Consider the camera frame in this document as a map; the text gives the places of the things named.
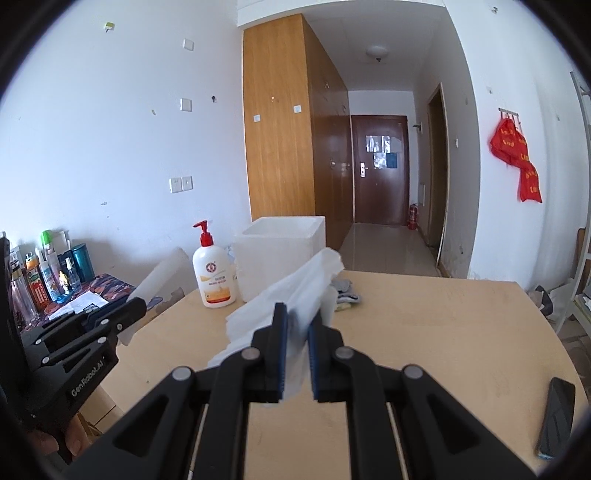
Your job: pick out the white bottle blue label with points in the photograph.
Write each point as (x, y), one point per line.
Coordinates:
(51, 284)

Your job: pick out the red printed cloth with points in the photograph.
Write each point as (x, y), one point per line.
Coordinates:
(530, 184)
(508, 141)

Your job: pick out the green cap spray can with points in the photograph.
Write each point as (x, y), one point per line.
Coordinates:
(47, 242)

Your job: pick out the grey cloth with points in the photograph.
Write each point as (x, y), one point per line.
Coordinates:
(344, 288)

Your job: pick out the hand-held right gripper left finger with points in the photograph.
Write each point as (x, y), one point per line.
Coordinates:
(279, 360)

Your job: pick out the printed paper leaflet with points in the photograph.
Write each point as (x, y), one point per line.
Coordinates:
(81, 304)

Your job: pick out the metal wall hook rack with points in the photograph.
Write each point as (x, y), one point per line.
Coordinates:
(509, 111)

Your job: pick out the dark brown entrance door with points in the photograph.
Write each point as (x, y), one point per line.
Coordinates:
(381, 198)

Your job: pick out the white curved sheet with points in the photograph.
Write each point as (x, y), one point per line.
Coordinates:
(159, 277)

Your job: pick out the white wall switch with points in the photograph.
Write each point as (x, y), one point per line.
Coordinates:
(185, 105)
(188, 44)

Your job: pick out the brown wooden board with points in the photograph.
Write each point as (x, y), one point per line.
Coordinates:
(582, 249)

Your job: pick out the wooden wardrobe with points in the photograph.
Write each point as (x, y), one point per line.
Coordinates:
(277, 138)

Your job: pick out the clear spray bottle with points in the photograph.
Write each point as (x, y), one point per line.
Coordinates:
(70, 277)

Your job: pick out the brown side door frame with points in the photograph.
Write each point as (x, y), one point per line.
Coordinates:
(438, 184)

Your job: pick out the black smartphone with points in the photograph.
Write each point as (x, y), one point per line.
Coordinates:
(558, 415)

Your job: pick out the teal tumbler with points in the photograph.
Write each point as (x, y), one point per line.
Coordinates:
(83, 263)

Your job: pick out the dark floor bag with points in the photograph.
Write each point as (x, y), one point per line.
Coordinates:
(545, 300)

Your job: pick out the white foam box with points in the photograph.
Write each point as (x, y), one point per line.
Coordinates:
(272, 258)

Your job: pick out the orange cap bottle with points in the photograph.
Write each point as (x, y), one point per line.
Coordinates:
(36, 286)

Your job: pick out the red fire extinguisher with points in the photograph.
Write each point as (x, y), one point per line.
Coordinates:
(412, 218)

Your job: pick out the white door notice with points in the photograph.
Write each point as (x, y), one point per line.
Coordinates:
(377, 143)

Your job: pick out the person's left hand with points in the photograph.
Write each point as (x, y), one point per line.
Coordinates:
(76, 434)

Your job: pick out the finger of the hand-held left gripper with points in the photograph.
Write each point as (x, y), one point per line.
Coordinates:
(124, 321)
(74, 325)

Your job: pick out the blue door notice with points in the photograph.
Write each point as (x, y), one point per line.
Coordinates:
(392, 160)

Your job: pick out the round ceiling lamp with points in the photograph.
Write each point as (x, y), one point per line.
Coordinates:
(377, 52)

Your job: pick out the small yellow figurine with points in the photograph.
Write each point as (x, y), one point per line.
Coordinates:
(64, 282)

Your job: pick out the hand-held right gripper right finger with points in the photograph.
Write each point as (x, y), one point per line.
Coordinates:
(316, 364)

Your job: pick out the blue face mask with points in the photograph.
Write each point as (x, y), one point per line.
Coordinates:
(295, 286)

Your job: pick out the white wall socket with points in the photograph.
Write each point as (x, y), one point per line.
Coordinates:
(186, 184)
(175, 185)

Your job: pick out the white metal bunk bed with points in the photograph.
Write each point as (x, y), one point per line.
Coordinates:
(579, 92)

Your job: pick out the white lotion pump bottle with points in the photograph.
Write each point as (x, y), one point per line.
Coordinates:
(214, 281)

